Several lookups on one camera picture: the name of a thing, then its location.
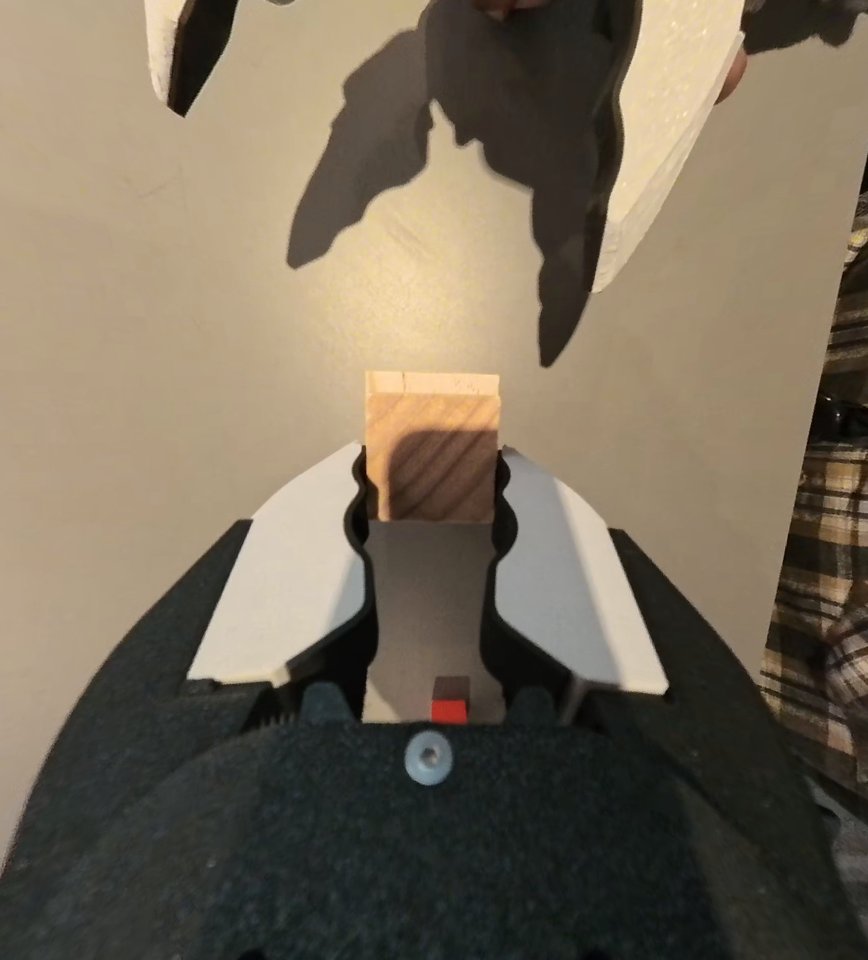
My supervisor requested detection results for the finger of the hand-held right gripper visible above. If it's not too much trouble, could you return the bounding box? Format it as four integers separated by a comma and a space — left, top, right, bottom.
145, 0, 238, 119
587, 0, 747, 295

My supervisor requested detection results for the person's plaid shirt torso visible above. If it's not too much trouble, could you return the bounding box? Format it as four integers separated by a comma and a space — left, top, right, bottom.
760, 191, 868, 826

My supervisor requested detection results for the medium natural wooden cube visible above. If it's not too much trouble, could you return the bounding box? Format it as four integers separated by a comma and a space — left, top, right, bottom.
365, 369, 500, 524

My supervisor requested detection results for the person's right hand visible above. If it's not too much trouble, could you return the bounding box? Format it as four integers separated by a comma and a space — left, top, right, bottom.
720, 46, 750, 105

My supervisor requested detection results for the small red wooden cube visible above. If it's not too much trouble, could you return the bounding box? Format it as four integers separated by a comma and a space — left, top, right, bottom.
431, 676, 472, 725

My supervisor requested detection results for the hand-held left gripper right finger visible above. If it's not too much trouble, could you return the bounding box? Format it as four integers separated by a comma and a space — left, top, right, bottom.
485, 444, 671, 697

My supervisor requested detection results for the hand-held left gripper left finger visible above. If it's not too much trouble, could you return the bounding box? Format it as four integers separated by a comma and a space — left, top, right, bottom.
186, 441, 375, 690

